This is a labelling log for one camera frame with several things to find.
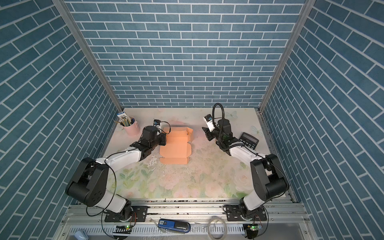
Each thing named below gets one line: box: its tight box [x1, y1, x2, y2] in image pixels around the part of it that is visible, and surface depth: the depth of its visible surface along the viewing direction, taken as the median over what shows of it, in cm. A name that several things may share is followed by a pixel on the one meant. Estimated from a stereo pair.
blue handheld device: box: [158, 218, 191, 233], surface depth 70 cm
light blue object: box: [74, 229, 89, 240], surface depth 67 cm
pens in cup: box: [114, 111, 135, 127], surface depth 94 cm
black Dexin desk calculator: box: [239, 132, 260, 150], surface depth 103 cm
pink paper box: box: [159, 127, 193, 165], surface depth 95 cm
